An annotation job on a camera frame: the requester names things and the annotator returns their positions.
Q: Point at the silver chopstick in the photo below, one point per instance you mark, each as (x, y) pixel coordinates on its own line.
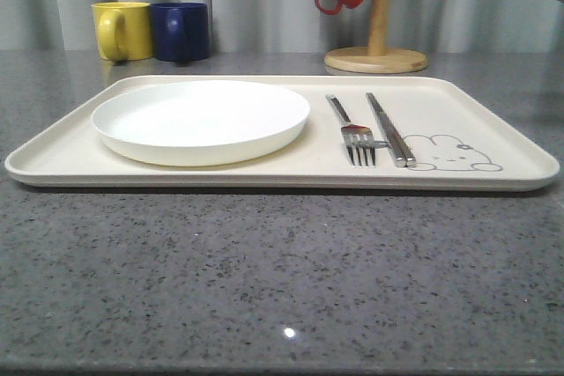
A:
(410, 158)
(383, 122)

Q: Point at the silver metal fork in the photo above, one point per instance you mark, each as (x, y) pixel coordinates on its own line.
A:
(359, 140)

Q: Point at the white round plate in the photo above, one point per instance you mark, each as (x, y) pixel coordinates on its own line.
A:
(201, 123)

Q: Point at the cream rabbit print tray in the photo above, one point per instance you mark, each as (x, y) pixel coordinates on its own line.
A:
(458, 144)

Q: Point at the wooden mug tree stand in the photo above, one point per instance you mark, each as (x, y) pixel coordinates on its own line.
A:
(376, 57)

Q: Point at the dark blue mug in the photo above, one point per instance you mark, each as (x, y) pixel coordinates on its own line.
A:
(180, 31)

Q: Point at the yellow mug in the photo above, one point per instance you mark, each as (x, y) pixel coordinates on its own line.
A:
(123, 31)

